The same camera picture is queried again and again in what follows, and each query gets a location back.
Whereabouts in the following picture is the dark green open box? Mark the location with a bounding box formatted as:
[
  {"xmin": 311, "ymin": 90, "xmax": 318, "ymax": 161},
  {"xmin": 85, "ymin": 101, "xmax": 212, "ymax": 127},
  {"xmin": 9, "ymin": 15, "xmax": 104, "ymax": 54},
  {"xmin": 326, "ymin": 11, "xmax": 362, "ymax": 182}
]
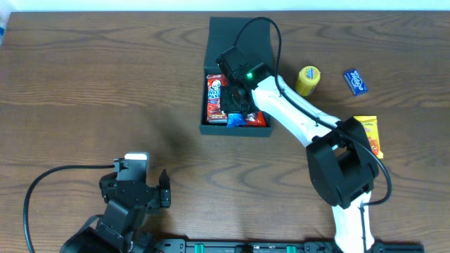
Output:
[{"xmin": 199, "ymin": 17, "xmax": 274, "ymax": 137}]

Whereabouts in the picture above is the left black cable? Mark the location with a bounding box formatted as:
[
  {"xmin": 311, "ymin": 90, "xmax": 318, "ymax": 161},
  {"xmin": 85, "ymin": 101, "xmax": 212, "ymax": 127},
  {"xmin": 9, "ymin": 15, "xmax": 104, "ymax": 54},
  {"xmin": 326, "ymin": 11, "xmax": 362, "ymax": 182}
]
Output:
[{"xmin": 22, "ymin": 164, "xmax": 116, "ymax": 253}]

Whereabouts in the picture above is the right black cable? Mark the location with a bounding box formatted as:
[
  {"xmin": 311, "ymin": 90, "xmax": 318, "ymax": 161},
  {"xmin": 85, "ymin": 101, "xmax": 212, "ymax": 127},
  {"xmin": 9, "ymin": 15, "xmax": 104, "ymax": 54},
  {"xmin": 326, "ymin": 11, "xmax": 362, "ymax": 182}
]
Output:
[{"xmin": 233, "ymin": 16, "xmax": 393, "ymax": 208}]

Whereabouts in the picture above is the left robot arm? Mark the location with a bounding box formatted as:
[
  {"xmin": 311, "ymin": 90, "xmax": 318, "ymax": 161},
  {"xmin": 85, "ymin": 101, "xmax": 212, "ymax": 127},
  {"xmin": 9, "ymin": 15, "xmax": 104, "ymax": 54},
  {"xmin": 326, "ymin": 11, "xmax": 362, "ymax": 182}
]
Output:
[{"xmin": 60, "ymin": 158, "xmax": 171, "ymax": 252}]

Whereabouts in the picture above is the blue Eclipse mint tin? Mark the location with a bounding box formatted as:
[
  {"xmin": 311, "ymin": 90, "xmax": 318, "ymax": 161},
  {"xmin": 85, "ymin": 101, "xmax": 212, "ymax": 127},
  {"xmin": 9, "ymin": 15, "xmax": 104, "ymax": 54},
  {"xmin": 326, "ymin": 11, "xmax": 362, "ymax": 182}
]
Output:
[{"xmin": 343, "ymin": 69, "xmax": 368, "ymax": 96}]

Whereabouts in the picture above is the blue Oreo cookie pack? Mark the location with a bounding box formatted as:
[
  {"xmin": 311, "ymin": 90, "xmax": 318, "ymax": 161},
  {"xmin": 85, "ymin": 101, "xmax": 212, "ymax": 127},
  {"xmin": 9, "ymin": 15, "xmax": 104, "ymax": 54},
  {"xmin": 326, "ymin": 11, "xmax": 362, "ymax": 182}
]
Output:
[{"xmin": 226, "ymin": 113, "xmax": 247, "ymax": 128}]

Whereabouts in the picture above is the Hello Panda biscuit box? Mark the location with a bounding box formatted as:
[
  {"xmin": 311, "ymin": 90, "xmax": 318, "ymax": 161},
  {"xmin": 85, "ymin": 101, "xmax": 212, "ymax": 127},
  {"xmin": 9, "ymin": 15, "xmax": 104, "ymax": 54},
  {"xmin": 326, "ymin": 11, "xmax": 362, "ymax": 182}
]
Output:
[{"xmin": 206, "ymin": 74, "xmax": 228, "ymax": 124}]

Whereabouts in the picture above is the yellow Julie's biscuit packet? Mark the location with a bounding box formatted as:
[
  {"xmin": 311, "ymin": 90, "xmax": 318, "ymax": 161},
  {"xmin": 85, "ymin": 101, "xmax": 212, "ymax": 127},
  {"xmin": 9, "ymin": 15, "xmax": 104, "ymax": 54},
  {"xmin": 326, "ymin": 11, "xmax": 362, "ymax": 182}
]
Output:
[{"xmin": 354, "ymin": 116, "xmax": 384, "ymax": 159}]

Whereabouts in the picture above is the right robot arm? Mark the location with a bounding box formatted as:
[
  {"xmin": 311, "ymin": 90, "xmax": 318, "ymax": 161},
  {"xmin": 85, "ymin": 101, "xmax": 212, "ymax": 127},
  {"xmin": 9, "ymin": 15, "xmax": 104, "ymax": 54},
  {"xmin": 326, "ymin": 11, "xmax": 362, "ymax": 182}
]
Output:
[{"xmin": 217, "ymin": 61, "xmax": 381, "ymax": 252}]

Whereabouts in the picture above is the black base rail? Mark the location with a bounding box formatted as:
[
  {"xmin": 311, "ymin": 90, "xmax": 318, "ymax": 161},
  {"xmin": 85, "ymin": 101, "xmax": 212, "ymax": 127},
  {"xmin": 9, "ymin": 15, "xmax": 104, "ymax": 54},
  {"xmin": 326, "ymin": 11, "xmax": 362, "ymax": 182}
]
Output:
[{"xmin": 154, "ymin": 238, "xmax": 426, "ymax": 253}]

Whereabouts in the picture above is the black cable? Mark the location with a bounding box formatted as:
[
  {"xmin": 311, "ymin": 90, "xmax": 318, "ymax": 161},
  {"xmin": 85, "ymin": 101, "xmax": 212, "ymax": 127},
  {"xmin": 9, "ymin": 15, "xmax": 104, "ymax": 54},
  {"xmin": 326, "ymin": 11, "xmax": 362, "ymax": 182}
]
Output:
[
  {"xmin": 22, "ymin": 164, "xmax": 116, "ymax": 253},
  {"xmin": 233, "ymin": 16, "xmax": 393, "ymax": 208}
]

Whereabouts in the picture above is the yellow gum canister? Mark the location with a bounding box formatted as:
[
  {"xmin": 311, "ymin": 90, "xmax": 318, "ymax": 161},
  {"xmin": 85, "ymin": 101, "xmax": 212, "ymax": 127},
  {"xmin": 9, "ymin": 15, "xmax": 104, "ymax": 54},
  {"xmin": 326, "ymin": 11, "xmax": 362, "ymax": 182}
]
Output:
[{"xmin": 295, "ymin": 65, "xmax": 321, "ymax": 96}]

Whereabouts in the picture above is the red candy bag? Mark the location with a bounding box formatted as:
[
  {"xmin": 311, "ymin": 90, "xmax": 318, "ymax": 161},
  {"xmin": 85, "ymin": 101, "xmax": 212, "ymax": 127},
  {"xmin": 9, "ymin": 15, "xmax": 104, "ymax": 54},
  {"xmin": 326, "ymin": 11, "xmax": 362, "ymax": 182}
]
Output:
[{"xmin": 245, "ymin": 111, "xmax": 266, "ymax": 127}]

